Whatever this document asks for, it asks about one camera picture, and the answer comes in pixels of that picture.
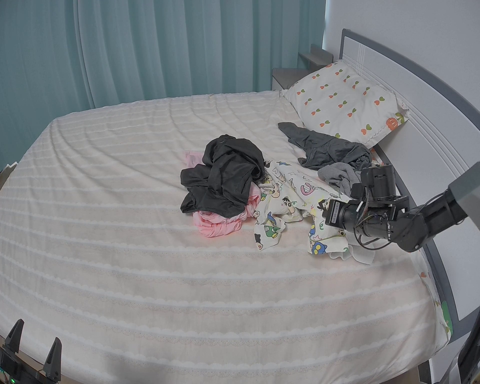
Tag black garment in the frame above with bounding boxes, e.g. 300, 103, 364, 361
180, 134, 266, 218

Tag dark grey garment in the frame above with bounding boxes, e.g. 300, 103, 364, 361
278, 122, 373, 169

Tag bed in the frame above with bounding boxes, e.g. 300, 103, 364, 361
0, 28, 480, 384

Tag black cable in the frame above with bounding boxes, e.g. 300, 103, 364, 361
352, 225, 392, 252

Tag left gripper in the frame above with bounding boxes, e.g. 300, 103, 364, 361
0, 319, 62, 384

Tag blue-green curtain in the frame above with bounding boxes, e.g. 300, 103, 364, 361
0, 0, 327, 166

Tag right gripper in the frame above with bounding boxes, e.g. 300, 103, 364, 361
323, 200, 392, 238

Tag white printed pillow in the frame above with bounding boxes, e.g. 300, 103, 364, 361
281, 59, 410, 149

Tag white printed pyjama top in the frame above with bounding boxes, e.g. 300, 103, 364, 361
253, 159, 359, 260

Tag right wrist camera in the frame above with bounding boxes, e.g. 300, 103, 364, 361
350, 182, 370, 203

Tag pink garment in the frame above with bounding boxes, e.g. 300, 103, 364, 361
182, 150, 263, 239

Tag grey bedside table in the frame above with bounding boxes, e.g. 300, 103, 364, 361
272, 44, 334, 91

